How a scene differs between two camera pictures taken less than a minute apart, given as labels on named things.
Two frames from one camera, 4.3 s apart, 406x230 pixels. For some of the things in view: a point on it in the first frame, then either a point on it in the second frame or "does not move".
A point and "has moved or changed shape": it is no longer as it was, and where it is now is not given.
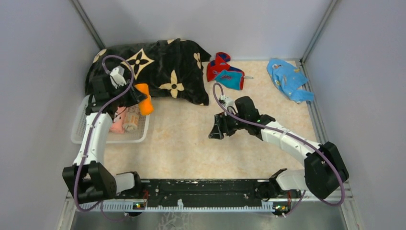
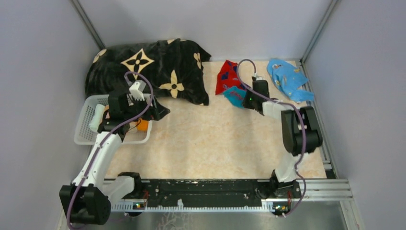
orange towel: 146,107 has moved or changed shape
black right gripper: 220,126 → 246,105
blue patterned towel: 288,79 does not move
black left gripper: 135,96 → 156,111
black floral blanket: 174,68 does not move
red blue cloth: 219,70 has moved or changed shape
